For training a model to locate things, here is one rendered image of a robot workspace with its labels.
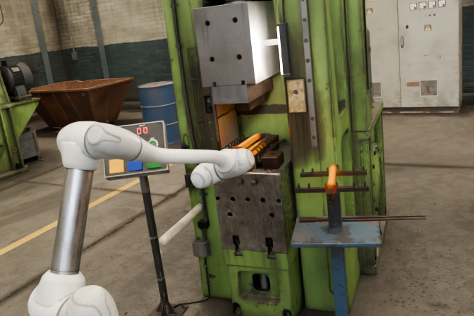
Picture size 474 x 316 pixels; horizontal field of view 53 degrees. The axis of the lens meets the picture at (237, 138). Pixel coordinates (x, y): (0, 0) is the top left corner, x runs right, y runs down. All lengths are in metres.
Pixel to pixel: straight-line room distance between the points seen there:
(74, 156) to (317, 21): 1.33
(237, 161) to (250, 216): 0.62
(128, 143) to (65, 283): 0.53
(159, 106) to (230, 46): 4.71
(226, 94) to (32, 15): 9.60
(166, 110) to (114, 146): 5.43
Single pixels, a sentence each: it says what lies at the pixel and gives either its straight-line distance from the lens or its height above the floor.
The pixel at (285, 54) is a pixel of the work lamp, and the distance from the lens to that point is 2.45.
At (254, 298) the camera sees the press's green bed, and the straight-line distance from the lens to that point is 2.85.
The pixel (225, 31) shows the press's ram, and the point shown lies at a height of 1.64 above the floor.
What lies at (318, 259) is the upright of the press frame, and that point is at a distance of 2.80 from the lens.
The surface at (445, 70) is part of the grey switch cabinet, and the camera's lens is 7.53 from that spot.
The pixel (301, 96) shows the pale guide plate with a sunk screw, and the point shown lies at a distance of 2.48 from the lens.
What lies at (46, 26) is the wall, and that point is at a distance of 12.03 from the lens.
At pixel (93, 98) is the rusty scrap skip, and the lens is 8.68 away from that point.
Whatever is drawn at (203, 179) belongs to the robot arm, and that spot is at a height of 1.04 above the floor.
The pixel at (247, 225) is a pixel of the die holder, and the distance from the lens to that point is 2.60.
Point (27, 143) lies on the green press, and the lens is 7.64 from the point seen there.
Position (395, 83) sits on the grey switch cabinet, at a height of 0.47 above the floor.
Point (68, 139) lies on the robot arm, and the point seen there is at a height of 1.34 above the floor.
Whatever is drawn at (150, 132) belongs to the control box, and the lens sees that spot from 2.64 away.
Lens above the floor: 1.69
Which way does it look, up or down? 14 degrees down
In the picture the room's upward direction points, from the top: 7 degrees counter-clockwise
